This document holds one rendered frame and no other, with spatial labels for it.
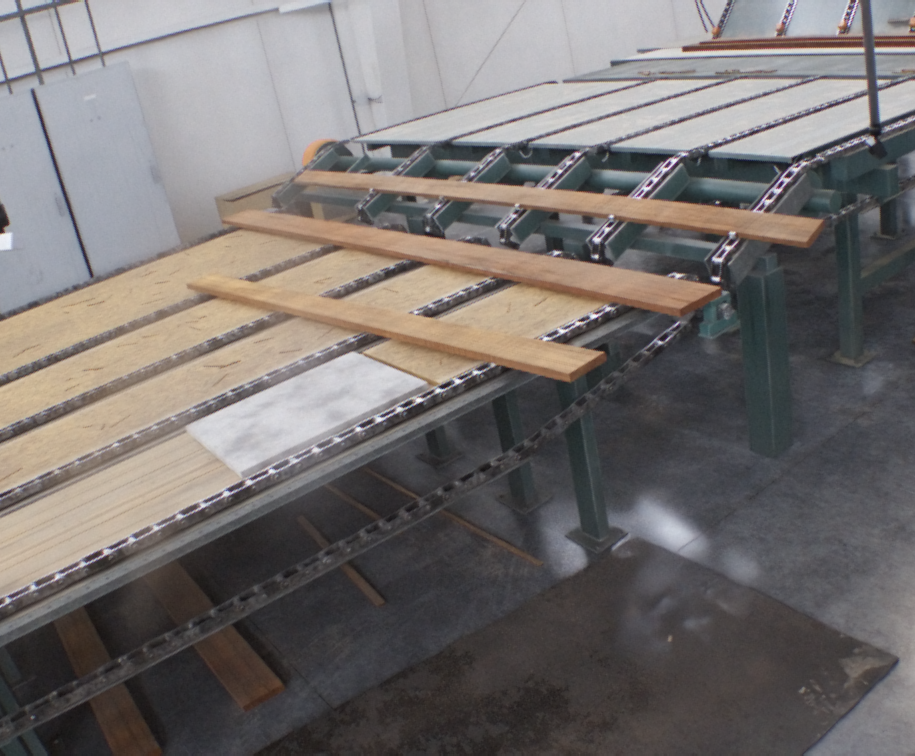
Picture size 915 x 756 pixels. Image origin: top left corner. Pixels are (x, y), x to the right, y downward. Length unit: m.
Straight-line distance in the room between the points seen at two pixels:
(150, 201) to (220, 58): 1.63
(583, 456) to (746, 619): 0.77
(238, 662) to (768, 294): 2.24
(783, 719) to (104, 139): 6.57
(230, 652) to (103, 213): 5.09
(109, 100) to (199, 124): 1.16
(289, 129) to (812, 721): 7.48
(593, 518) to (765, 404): 0.82
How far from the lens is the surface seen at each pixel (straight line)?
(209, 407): 2.93
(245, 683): 3.06
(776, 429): 3.60
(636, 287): 2.97
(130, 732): 3.08
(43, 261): 7.65
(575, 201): 3.95
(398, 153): 6.80
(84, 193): 7.67
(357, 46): 9.05
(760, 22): 8.70
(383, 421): 2.46
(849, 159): 3.83
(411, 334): 2.93
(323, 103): 9.03
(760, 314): 3.39
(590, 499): 3.18
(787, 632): 2.81
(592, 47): 11.05
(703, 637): 2.81
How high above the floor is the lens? 1.87
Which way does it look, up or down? 24 degrees down
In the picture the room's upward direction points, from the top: 12 degrees counter-clockwise
